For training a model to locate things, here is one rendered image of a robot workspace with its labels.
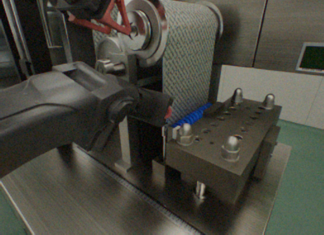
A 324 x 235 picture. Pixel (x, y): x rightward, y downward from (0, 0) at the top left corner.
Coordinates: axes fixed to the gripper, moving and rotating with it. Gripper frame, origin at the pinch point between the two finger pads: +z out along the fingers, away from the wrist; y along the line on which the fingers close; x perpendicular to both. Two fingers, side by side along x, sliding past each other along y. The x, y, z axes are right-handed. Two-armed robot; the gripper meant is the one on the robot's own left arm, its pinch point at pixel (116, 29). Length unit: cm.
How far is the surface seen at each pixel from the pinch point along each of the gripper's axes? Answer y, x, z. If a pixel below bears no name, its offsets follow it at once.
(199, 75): 9.2, 3.9, 22.9
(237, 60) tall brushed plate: 14.0, 16.2, 34.4
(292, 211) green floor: 52, -27, 164
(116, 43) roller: -5.7, 0.4, 5.4
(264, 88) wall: -9, 110, 259
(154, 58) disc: 6.5, -1.7, 6.5
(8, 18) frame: -35.5, -2.6, -7.0
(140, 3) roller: 3.5, 5.8, -0.1
